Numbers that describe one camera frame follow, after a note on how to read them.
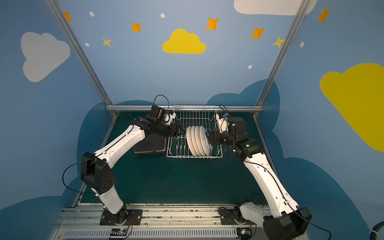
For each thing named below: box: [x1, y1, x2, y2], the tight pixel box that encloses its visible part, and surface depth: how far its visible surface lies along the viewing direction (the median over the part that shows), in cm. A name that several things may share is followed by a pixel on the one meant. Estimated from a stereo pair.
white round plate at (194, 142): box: [191, 125, 202, 157], surface depth 88 cm
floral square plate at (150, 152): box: [133, 150, 166, 155], surface depth 98 cm
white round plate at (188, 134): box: [186, 126, 199, 157], surface depth 88 cm
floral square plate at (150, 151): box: [134, 148, 166, 154], surface depth 98 cm
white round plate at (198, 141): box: [194, 125, 206, 157], surface depth 88 cm
